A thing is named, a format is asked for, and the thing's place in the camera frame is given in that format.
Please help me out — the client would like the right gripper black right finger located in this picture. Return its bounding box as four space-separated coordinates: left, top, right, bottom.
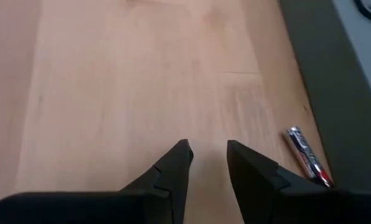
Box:
227 139 371 224

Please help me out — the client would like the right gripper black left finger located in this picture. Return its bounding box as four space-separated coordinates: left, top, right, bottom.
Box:
0 138 195 224

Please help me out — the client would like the silver Energizer AAA battery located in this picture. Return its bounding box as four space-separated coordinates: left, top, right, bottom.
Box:
283 126 335 189

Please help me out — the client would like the grey multi-socket power strip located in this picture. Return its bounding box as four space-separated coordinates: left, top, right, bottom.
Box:
278 0 371 192

